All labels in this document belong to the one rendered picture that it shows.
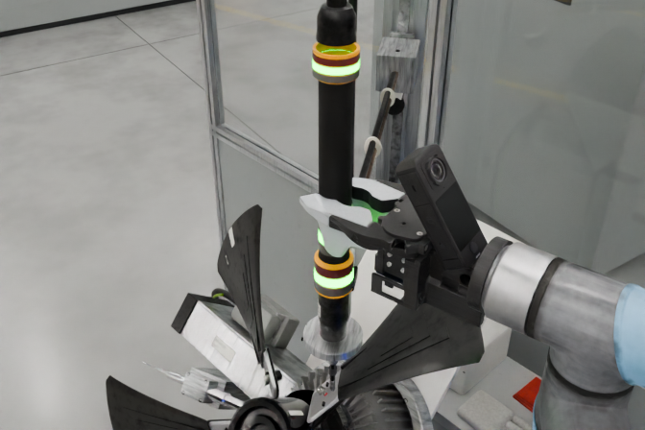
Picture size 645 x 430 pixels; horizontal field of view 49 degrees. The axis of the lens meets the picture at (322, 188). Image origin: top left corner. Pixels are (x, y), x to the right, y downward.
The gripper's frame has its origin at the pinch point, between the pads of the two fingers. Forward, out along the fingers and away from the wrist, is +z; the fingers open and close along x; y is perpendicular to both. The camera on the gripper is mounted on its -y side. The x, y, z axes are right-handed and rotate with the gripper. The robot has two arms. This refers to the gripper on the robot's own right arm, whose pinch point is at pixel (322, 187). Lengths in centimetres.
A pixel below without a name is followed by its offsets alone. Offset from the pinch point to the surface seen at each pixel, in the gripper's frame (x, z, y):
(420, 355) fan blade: 10.2, -8.2, 27.9
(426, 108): 76, 28, 30
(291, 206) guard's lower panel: 85, 75, 79
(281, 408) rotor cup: -0.1, 7.1, 39.0
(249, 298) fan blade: 10.7, 22.4, 34.5
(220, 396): 6, 26, 56
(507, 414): 51, -9, 78
